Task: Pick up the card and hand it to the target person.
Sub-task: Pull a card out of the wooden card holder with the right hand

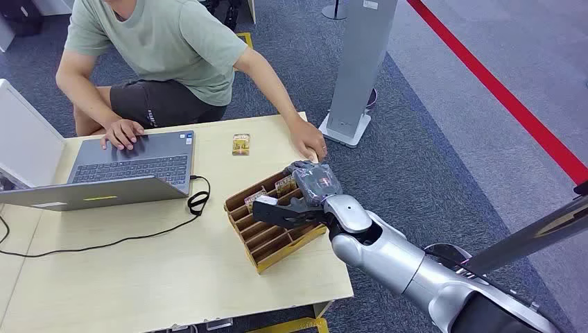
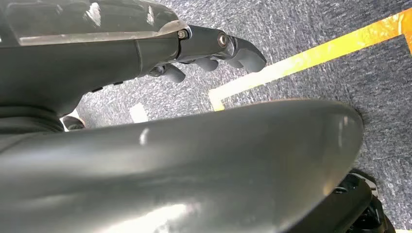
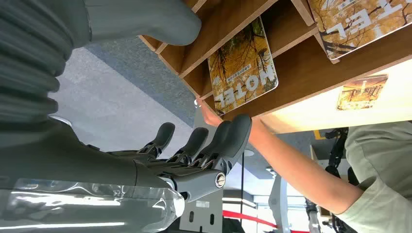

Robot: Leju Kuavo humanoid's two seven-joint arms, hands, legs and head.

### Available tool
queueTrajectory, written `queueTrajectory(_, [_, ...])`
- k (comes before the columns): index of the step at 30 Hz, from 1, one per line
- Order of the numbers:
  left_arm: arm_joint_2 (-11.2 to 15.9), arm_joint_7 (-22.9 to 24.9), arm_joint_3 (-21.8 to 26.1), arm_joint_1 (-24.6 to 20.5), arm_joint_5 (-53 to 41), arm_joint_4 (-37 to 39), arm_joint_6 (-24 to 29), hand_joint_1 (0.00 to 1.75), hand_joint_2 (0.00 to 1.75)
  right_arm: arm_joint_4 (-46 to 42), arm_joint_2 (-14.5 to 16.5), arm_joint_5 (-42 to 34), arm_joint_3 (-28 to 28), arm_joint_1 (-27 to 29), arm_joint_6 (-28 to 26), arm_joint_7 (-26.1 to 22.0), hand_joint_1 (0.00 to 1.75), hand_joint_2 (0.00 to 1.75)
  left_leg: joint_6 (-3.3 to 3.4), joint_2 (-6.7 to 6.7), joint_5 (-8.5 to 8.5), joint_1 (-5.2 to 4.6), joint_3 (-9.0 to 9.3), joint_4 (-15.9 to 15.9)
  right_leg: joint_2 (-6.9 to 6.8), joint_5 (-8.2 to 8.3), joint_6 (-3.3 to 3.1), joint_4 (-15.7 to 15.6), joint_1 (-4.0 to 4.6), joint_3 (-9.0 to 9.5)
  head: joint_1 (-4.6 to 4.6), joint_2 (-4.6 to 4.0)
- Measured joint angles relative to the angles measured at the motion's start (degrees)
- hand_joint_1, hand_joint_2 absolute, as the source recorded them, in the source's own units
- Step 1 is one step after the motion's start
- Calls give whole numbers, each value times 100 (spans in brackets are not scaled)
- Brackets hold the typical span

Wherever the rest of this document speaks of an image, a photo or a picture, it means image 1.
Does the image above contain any person's right hand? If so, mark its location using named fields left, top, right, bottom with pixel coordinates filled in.
left=100, top=118, right=146, bottom=152

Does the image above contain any person's left hand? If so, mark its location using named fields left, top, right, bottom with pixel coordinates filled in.
left=288, top=115, right=329, bottom=163

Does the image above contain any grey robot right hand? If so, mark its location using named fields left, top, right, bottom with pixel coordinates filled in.
left=284, top=160, right=344, bottom=208

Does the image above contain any gold printed card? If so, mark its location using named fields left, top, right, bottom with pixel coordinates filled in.
left=274, top=175, right=299, bottom=199
left=232, top=133, right=252, bottom=157
left=244, top=186, right=269, bottom=214

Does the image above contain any wooden slotted card holder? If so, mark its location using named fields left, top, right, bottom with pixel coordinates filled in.
left=223, top=167, right=329, bottom=275

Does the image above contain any person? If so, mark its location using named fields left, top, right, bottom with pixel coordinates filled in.
left=55, top=0, right=329, bottom=163

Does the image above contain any grey laptop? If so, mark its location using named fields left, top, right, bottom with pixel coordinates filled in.
left=0, top=130, right=197, bottom=213

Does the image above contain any grey pillar stand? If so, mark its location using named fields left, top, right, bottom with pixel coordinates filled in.
left=318, top=0, right=399, bottom=149

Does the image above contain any white box partition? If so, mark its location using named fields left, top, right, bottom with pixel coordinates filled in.
left=0, top=78, right=68, bottom=190

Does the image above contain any round stanchion base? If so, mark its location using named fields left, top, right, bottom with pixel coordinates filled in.
left=320, top=0, right=349, bottom=21

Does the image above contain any black chair base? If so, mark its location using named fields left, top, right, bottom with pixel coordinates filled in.
left=202, top=0, right=243, bottom=33

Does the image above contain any red floor tape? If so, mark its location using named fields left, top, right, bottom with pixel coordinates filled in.
left=406, top=0, right=588, bottom=186

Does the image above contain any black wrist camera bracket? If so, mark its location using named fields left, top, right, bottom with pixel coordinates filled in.
left=252, top=194, right=328, bottom=231

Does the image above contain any black laptop power cable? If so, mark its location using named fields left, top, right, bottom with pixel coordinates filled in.
left=0, top=174, right=211, bottom=259

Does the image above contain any yellow metal table frame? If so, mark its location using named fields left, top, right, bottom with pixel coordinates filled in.
left=247, top=317, right=330, bottom=333

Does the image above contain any grey metal table bracket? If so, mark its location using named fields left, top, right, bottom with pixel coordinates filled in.
left=167, top=317, right=234, bottom=333

